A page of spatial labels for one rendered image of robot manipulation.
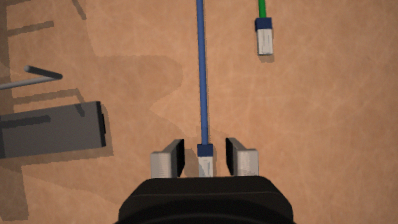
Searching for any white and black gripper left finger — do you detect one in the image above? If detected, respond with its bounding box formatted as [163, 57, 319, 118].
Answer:
[150, 139, 185, 178]

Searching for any green cable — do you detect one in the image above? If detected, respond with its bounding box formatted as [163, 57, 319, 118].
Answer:
[258, 0, 266, 18]

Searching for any white and navy cable plug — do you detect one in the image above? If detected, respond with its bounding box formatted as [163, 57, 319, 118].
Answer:
[254, 17, 273, 56]

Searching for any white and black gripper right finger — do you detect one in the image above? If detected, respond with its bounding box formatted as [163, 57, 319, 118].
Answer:
[225, 137, 259, 176]

